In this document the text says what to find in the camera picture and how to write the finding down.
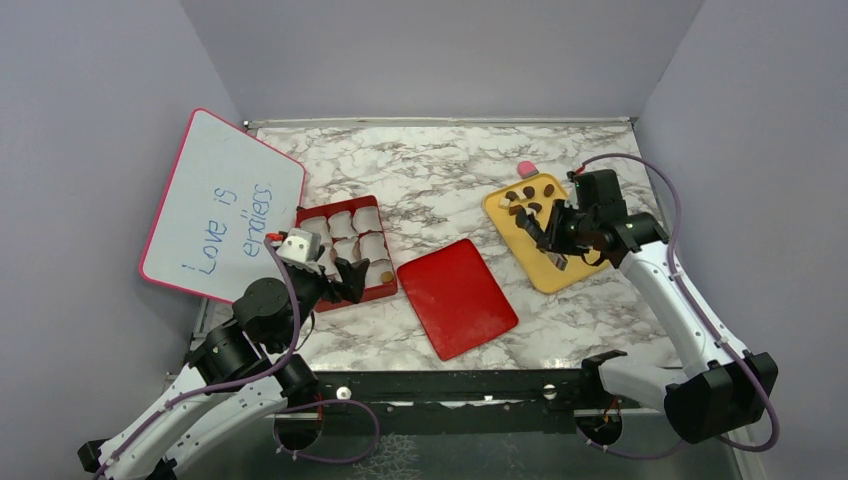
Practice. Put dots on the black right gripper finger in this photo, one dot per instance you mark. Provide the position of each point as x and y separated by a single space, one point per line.
556 255
526 220

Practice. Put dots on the pink framed whiteboard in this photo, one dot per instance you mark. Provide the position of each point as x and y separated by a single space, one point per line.
226 191

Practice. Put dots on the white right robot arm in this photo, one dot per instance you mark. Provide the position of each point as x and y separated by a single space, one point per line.
722 385

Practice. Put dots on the pink eraser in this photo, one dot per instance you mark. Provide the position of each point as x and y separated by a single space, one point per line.
526 169

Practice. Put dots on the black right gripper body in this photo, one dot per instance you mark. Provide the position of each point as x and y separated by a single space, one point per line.
573 225

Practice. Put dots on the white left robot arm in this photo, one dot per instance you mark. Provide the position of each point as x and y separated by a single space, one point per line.
244 369

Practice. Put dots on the red chocolate box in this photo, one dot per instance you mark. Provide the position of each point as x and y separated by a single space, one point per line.
355 230

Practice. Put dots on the red box lid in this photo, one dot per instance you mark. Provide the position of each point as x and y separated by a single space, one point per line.
456 298

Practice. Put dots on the black metal base rail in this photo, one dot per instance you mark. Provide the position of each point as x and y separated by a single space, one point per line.
448 402

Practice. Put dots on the yellow plastic tray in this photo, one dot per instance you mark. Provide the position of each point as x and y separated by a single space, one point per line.
538 268

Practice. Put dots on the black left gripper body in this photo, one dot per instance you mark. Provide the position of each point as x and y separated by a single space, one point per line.
310 287

